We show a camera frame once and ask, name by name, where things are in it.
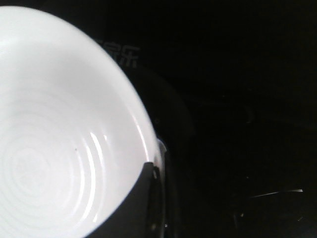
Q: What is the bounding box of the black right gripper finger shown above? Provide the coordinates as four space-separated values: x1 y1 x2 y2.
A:
94 162 160 238

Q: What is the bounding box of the white round plate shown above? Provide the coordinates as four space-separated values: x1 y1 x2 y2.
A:
0 6 164 238

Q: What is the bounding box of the black glass gas hob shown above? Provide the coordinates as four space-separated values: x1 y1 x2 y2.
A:
35 0 317 238

